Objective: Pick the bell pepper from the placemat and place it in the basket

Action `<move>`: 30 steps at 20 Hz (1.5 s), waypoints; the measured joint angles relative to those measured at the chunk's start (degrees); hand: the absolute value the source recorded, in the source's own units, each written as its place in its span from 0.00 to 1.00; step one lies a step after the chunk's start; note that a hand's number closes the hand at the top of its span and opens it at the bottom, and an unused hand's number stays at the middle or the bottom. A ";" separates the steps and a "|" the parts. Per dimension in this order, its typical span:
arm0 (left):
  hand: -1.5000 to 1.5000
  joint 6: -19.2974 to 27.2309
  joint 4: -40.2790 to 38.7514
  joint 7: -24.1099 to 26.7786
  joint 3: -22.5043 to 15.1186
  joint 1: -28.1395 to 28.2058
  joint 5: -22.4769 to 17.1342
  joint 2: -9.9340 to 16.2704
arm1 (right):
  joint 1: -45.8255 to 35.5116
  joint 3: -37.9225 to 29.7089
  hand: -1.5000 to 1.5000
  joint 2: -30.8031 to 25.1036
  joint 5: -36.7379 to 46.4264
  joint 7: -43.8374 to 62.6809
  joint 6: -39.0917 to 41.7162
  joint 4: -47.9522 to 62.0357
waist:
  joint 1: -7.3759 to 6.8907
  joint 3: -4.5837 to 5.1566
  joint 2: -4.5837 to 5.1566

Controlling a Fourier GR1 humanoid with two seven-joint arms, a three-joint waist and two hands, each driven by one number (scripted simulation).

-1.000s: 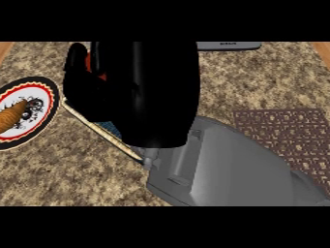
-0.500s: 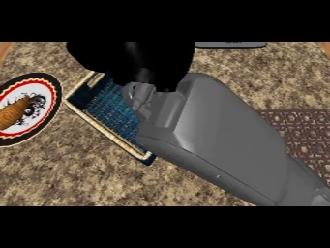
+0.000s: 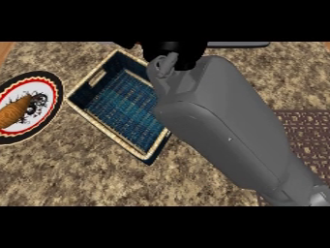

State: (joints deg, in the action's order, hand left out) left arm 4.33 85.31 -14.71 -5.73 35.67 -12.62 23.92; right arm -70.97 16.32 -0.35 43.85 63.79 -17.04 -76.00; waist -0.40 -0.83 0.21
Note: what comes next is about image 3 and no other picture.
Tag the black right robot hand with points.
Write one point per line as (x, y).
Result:
(174, 51)

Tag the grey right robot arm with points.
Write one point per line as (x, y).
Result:
(229, 129)

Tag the blue wicker basket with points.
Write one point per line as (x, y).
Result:
(120, 103)

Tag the brown patterned placemat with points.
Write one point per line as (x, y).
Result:
(314, 142)

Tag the dark grey flat appliance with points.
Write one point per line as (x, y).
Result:
(239, 44)

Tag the round patterned plate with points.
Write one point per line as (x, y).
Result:
(27, 106)

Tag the brown croissant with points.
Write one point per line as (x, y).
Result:
(9, 114)

